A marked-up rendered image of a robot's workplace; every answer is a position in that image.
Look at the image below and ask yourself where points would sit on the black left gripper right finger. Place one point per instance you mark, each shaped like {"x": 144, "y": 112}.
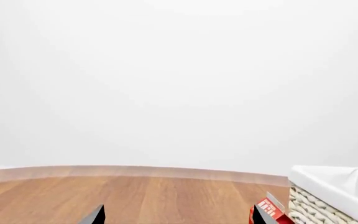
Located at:
{"x": 261, "y": 216}

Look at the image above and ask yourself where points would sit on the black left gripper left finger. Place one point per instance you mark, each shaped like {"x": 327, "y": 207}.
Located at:
{"x": 95, "y": 217}

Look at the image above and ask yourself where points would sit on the woven basket with white liner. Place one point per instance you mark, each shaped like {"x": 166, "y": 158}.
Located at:
{"x": 328, "y": 193}

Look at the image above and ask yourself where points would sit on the red carton box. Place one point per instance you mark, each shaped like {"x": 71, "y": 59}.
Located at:
{"x": 273, "y": 207}

